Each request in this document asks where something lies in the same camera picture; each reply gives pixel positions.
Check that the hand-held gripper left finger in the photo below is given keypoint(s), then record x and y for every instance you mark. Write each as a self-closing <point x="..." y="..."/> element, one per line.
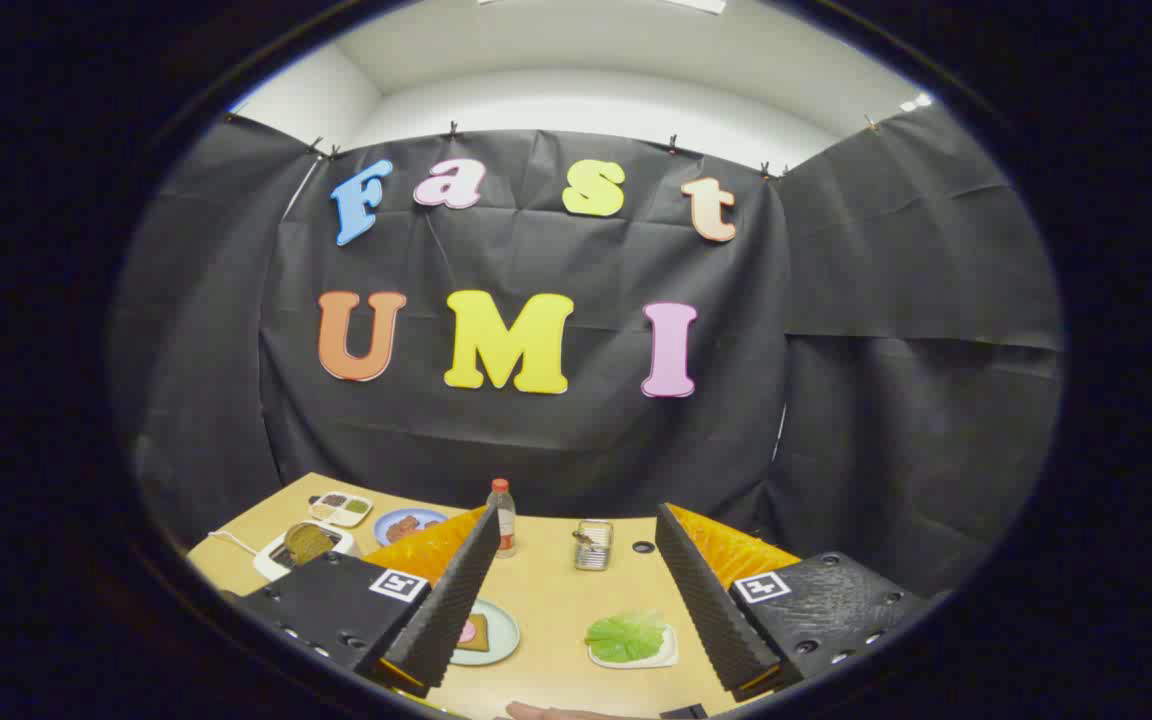
<point x="456" y="600"/>

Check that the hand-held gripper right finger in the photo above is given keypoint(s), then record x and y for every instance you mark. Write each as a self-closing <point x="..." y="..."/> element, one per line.
<point x="706" y="600"/>

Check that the green lettuce leaf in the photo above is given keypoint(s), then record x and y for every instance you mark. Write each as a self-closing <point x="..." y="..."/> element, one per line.
<point x="624" y="638"/>

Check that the round brown bread slice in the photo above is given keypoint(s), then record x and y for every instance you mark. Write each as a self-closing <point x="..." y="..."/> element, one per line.
<point x="308" y="543"/>

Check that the pink ham slice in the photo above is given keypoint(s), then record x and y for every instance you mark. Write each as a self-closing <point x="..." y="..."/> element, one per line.
<point x="467" y="632"/>

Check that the square brown bread slice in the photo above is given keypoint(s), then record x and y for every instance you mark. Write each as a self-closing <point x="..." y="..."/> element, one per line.
<point x="481" y="636"/>

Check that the pale green round plate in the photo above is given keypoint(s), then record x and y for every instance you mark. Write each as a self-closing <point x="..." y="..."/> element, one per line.
<point x="501" y="630"/>

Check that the white square plate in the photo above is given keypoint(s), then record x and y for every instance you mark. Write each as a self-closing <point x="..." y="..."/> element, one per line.
<point x="661" y="655"/>

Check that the blue plate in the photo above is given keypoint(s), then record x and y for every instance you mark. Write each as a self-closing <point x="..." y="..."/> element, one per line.
<point x="426" y="518"/>

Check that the clear plastic bottle red cap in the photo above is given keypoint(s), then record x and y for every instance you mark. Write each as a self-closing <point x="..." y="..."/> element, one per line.
<point x="504" y="520"/>

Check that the white sectioned dish with seeds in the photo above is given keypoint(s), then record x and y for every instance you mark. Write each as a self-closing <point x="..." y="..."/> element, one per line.
<point x="341" y="510"/>

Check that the white toaster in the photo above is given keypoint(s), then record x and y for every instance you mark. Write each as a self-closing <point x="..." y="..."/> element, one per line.
<point x="271" y="565"/>

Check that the ceiling light panel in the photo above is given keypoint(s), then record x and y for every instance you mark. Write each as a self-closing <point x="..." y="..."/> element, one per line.
<point x="696" y="5"/>

